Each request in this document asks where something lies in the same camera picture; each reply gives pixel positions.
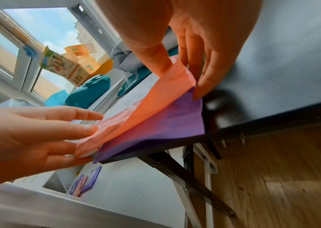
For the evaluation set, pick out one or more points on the person's left hand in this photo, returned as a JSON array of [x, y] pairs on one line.
[[22, 138]]

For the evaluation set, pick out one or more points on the person's right hand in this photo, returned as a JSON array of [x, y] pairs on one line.
[[205, 26]]

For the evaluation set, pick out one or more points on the purple plastic package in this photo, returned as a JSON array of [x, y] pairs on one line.
[[94, 178], [73, 189], [171, 124]]

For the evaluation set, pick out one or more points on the pink plastic package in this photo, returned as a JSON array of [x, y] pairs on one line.
[[81, 186], [154, 100]]

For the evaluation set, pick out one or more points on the clear grey plastic bag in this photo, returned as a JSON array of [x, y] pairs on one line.
[[16, 103]]

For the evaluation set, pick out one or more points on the white framed window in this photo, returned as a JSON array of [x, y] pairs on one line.
[[22, 66]]

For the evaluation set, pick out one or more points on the colourful printed paper box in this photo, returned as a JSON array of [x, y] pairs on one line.
[[64, 66]]

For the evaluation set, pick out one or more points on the blue tape patch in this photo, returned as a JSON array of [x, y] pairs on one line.
[[30, 51]]

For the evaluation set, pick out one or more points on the yellow tape strip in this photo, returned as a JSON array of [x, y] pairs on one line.
[[104, 66]]

